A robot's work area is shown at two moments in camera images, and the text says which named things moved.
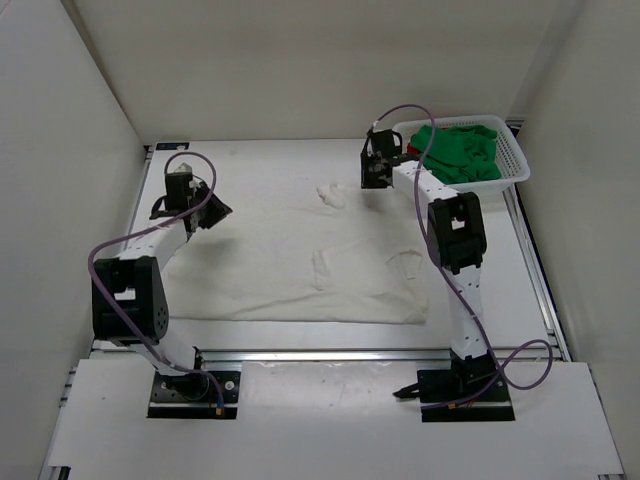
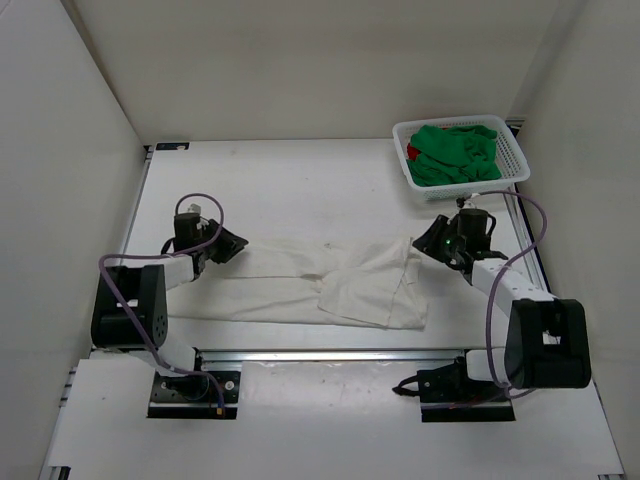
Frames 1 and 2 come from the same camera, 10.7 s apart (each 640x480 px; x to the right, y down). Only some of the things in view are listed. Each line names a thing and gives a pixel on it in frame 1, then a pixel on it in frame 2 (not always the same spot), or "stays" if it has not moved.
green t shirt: [459, 154] stays
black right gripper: [368, 160] → [430, 239]
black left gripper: [218, 210] → [231, 244]
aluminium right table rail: [545, 304] stays
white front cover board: [334, 420] stays
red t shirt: [411, 149] stays
